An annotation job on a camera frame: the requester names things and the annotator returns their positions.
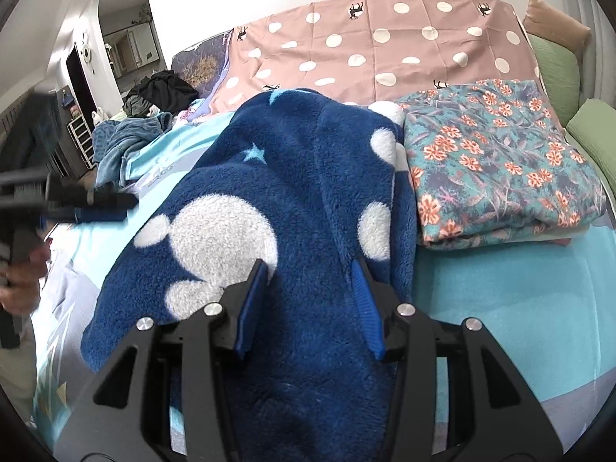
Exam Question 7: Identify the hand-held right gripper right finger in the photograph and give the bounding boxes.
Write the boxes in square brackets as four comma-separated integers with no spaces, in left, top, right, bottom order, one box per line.
[351,257,564,462]

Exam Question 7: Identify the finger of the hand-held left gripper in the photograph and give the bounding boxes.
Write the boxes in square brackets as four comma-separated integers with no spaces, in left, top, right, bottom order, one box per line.
[45,187,140,225]

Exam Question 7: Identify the mirrored wall cabinet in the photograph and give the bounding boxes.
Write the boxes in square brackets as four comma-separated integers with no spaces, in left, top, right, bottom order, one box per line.
[103,24,161,77]

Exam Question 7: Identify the person's left hand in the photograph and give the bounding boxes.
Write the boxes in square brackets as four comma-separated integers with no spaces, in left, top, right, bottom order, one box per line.
[0,245,50,318]

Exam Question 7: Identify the grey garment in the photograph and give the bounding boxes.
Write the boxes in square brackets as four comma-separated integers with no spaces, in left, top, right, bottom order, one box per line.
[122,95,151,117]

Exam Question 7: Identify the blue fleece blanket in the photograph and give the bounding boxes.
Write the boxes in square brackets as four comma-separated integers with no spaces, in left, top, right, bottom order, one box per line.
[94,112,176,188]

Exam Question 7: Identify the white wall clock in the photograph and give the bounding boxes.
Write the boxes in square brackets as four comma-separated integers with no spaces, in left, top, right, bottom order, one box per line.
[79,31,95,77]

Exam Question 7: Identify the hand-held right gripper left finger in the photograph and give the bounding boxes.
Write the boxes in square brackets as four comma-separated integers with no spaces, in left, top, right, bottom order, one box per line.
[53,259,268,462]

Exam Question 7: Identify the teal floral folded garment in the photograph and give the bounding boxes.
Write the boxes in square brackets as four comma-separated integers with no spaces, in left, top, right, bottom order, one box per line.
[395,78,608,250]

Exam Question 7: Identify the dark blue printed pillow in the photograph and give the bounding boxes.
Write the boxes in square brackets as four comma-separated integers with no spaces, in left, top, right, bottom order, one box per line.
[171,31,233,103]

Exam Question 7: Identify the pink purple pillow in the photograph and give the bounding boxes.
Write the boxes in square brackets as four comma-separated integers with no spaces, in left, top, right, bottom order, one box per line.
[178,97,215,122]

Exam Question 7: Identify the green pillow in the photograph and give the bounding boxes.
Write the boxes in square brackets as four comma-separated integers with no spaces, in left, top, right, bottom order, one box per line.
[528,33,584,125]
[565,99,616,194]

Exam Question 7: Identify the black clothes pile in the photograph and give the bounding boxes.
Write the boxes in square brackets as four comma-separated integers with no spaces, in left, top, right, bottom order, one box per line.
[122,70,200,117]

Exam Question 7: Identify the person's beige trousers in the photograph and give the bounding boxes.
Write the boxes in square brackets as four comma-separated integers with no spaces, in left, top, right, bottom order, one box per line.
[0,315,42,412]

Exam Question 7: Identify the white shelf rack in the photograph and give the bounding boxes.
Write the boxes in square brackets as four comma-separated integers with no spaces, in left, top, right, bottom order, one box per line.
[67,118,98,168]

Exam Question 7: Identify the peach pillow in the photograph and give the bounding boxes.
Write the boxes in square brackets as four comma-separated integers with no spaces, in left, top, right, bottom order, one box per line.
[523,0,592,55]

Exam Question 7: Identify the pink polka dot sheet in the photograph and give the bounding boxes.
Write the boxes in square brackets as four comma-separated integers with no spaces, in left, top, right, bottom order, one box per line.
[210,0,544,115]

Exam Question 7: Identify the blue fleece pajama top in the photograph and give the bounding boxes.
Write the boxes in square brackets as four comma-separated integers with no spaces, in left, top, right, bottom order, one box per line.
[82,87,419,462]

